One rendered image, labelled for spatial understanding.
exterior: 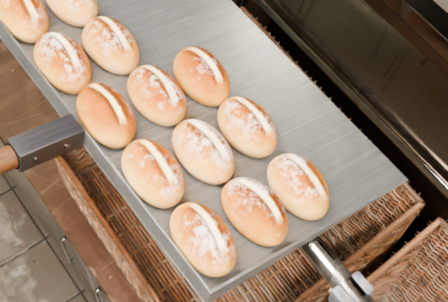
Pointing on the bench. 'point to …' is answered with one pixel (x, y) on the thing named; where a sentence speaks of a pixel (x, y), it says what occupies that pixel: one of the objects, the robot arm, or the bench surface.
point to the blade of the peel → (236, 275)
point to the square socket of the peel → (47, 141)
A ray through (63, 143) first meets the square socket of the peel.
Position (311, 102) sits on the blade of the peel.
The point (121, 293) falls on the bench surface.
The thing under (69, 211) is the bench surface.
